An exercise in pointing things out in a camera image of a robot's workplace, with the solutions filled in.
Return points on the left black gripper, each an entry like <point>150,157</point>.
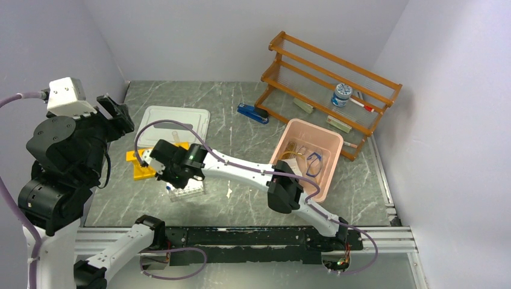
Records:
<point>122,121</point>

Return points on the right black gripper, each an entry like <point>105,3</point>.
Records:
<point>180,184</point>

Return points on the yellow test tube rack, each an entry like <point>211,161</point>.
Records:
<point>139,172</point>

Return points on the clear test tube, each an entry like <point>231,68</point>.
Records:
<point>175,136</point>

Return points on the small clear plastic bag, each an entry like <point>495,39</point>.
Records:
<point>293,164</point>

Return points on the yellow rubber tubing with clamps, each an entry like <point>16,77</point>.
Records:
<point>300,152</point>

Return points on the blue safety glasses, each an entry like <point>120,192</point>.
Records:
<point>314,165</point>

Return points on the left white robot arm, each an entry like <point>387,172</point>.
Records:
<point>69,149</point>

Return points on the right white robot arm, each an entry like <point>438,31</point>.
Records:
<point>285,193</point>

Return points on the white plastic lid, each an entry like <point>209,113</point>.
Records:
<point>158,122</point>

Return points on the blue stapler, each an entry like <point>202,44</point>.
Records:
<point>258,114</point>

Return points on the pink plastic bin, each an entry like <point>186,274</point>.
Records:
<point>317,138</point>

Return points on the beige block on shelf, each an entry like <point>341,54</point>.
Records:
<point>303,105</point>

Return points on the orange wooden shelf rack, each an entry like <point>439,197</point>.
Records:
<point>310,74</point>

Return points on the beige labelled block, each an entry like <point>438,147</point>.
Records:
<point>339,124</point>

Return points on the blue white jar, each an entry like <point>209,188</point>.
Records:
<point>341,94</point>

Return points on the red white marker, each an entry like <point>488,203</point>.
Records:
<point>365,107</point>

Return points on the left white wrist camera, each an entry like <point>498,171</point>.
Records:
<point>67,98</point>

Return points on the black base frame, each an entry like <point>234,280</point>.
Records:
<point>255,244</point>

